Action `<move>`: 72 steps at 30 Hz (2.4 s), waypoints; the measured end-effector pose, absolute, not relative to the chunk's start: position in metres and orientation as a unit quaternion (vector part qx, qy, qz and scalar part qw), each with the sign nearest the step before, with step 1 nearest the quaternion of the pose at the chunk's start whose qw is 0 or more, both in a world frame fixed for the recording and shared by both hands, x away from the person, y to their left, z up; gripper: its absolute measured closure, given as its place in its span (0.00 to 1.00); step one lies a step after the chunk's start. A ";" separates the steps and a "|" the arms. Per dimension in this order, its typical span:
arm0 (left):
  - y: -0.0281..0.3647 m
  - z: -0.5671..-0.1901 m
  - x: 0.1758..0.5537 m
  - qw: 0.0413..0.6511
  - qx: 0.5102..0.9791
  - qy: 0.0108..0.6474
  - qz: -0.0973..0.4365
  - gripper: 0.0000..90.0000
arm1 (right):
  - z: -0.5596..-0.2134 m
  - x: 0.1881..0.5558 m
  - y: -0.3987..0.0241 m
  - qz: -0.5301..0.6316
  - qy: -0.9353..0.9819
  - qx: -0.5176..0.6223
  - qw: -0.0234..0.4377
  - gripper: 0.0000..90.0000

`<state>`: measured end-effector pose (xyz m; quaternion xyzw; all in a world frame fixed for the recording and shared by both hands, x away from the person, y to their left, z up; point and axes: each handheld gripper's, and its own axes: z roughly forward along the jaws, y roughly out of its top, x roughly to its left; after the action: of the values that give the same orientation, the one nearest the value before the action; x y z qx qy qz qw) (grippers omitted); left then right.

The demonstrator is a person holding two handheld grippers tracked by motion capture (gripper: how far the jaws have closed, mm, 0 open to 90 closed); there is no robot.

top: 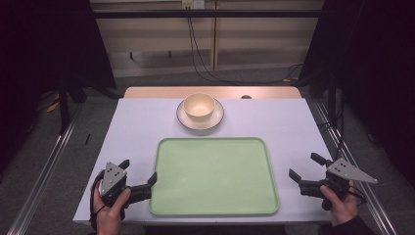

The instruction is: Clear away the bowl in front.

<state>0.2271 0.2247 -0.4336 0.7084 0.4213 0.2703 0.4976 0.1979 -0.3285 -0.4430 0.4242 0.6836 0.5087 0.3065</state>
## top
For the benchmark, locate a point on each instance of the wooden table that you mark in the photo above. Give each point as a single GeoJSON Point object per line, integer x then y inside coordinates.
{"type": "Point", "coordinates": [163, 92]}

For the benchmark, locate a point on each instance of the aluminium floor rail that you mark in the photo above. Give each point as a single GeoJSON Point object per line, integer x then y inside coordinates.
{"type": "Point", "coordinates": [355, 169]}
{"type": "Point", "coordinates": [45, 169]}

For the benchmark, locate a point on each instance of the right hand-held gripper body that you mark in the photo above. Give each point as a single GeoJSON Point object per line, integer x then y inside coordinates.
{"type": "Point", "coordinates": [341, 178]}

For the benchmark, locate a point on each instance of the person's left hand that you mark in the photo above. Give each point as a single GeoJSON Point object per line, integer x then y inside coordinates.
{"type": "Point", "coordinates": [109, 217]}

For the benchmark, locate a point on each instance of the dark round table grommet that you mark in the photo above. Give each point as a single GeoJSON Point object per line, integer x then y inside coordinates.
{"type": "Point", "coordinates": [246, 97]}

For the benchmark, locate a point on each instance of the black horizontal bar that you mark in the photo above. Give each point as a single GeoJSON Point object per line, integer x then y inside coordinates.
{"type": "Point", "coordinates": [208, 13]}

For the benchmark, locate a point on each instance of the light green tray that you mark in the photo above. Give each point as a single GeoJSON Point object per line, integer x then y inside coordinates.
{"type": "Point", "coordinates": [213, 178]}

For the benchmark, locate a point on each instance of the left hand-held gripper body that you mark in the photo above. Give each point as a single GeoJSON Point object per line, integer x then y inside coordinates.
{"type": "Point", "coordinates": [112, 178]}

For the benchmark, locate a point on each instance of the cream plate with dark rim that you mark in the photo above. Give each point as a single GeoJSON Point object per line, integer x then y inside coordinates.
{"type": "Point", "coordinates": [200, 124]}

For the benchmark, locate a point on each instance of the cream bowl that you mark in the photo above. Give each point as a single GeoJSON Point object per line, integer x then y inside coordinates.
{"type": "Point", "coordinates": [199, 105]}

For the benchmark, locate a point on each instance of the white table cover sheet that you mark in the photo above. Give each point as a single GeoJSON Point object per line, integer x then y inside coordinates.
{"type": "Point", "coordinates": [137, 130]}

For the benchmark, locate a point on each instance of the person's right hand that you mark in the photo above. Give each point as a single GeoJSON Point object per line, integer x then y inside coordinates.
{"type": "Point", "coordinates": [341, 209]}

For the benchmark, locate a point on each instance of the black curtain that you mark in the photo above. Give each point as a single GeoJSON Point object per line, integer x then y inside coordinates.
{"type": "Point", "coordinates": [39, 49]}
{"type": "Point", "coordinates": [375, 65]}

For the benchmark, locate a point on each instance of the white wall socket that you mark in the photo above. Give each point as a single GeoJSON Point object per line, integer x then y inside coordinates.
{"type": "Point", "coordinates": [193, 3]}

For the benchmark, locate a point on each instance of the black metal stand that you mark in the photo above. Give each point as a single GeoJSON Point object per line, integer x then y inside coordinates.
{"type": "Point", "coordinates": [332, 98]}
{"type": "Point", "coordinates": [63, 104]}

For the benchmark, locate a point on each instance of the small black stick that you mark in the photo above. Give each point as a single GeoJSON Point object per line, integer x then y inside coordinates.
{"type": "Point", "coordinates": [87, 139]}

